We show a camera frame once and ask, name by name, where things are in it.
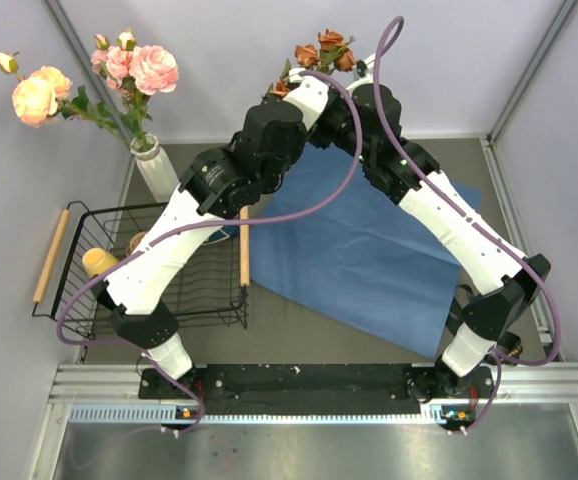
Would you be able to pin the brown rose stem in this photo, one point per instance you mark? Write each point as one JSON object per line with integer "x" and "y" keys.
{"x": 332, "y": 53}

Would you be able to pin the peach rose stem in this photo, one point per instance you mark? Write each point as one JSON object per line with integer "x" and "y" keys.
{"x": 45, "y": 96}

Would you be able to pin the brown ceramic bowl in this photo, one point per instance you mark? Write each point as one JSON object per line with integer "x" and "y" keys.
{"x": 134, "y": 242}

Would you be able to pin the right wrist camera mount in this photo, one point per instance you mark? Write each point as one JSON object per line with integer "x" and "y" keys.
{"x": 363, "y": 73}

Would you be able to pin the blue leaf-pattern plate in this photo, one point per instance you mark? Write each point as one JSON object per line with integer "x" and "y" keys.
{"x": 223, "y": 234}

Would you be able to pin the black wire dish basket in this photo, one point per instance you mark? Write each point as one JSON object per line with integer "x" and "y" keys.
{"x": 206, "y": 292}

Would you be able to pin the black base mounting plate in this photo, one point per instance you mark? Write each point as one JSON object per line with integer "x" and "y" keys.
{"x": 328, "y": 389}

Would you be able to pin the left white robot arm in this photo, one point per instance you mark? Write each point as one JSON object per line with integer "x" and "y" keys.
{"x": 217, "y": 185}

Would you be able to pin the yellow cup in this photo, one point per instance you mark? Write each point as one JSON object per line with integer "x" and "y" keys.
{"x": 96, "y": 261}

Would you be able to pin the aluminium slotted rail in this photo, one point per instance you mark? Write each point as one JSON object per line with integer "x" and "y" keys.
{"x": 139, "y": 394}

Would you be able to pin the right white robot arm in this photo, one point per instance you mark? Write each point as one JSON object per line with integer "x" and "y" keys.
{"x": 364, "y": 119}

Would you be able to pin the blue wrapping paper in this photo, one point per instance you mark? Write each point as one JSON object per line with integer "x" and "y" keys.
{"x": 341, "y": 274}

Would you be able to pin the white ribbed ceramic vase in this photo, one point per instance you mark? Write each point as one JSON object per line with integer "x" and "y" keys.
{"x": 155, "y": 167}

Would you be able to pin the pink rose stem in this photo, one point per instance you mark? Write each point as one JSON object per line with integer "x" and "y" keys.
{"x": 155, "y": 71}
{"x": 113, "y": 64}

